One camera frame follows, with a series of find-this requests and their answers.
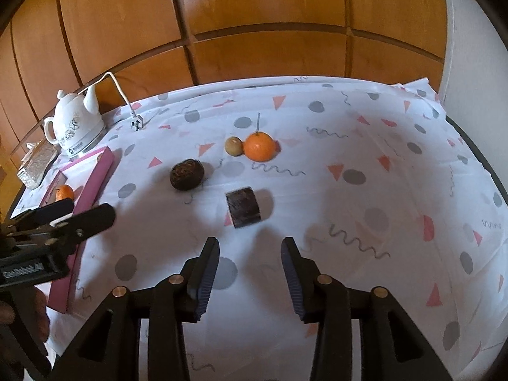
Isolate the silver embossed tissue box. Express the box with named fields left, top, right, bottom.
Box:
left=17, top=139, right=57, bottom=190

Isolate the white ceramic electric kettle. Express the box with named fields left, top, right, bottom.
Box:
left=43, top=85, right=106, bottom=153

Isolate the white door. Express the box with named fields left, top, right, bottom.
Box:
left=437, top=0, right=508, bottom=159

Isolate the dark water chestnut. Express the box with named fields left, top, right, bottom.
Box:
left=170, top=159, right=205, bottom=192

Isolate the person's left hand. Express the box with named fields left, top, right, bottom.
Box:
left=0, top=288, right=51, bottom=344

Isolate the pink rimmed tray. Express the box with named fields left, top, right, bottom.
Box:
left=39, top=146, right=117, bottom=313

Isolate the wooden panelled wardrobe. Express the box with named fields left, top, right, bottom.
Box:
left=0, top=0, right=453, bottom=175

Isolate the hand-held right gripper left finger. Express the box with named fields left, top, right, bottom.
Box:
left=57, top=237, right=221, bottom=381

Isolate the white power cord with plug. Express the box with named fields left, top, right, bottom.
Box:
left=89, top=71, right=145, bottom=131

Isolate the kettle power base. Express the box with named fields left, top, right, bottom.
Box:
left=59, top=127, right=107, bottom=158

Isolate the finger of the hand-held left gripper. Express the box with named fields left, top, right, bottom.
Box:
left=8, top=197, right=75, bottom=233
left=37, top=203, right=117, bottom=257

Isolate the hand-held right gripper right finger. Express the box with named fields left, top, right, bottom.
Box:
left=280, top=237, right=453, bottom=381

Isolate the thick sugarcane piece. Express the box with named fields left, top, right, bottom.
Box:
left=225, top=186, right=263, bottom=230

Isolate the orange with stem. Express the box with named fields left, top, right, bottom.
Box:
left=243, top=113, right=277, bottom=163

